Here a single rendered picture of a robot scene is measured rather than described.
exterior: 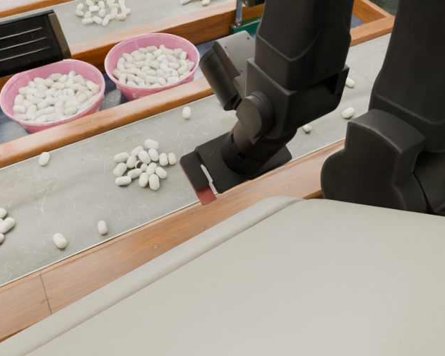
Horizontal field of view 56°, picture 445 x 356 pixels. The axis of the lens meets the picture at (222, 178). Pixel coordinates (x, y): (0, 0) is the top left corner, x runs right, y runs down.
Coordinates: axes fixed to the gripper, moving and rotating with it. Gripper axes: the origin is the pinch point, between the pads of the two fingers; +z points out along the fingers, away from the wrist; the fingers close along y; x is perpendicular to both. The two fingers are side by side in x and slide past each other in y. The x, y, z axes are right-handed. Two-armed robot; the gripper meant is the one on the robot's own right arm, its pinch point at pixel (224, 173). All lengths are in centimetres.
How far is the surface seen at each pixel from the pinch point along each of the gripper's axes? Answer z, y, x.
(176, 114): 42, -13, -25
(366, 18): 51, -95, -34
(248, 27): 58, -56, -49
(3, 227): 35, 33, -15
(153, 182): 31.3, 3.2, -9.7
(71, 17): 69, -7, -80
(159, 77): 51, -17, -41
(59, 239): 30.3, 25.0, -7.4
